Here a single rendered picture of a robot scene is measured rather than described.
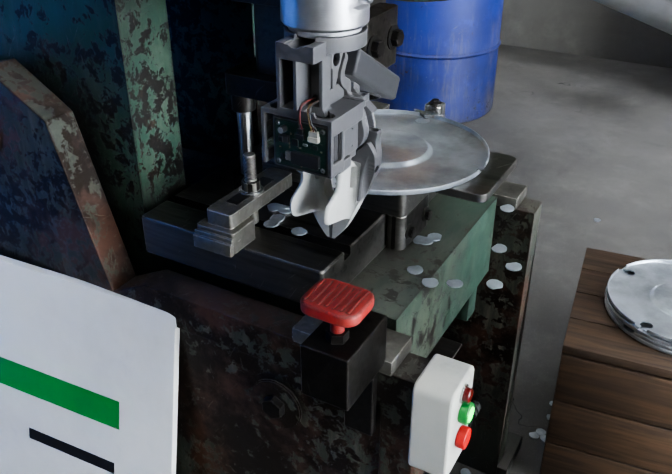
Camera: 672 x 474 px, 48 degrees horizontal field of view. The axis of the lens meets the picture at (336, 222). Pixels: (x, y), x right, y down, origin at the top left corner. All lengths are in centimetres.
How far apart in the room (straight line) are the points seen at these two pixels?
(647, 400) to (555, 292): 79
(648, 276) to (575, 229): 94
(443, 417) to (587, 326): 66
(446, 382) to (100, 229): 55
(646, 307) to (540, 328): 58
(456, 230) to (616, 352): 44
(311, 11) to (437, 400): 48
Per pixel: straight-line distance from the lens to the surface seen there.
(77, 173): 112
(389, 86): 74
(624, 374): 147
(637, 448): 158
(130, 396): 121
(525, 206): 131
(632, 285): 161
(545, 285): 226
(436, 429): 92
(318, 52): 62
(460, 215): 121
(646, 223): 269
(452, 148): 110
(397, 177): 100
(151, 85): 110
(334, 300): 79
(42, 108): 112
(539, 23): 447
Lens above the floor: 122
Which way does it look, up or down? 29 degrees down
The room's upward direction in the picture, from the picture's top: straight up
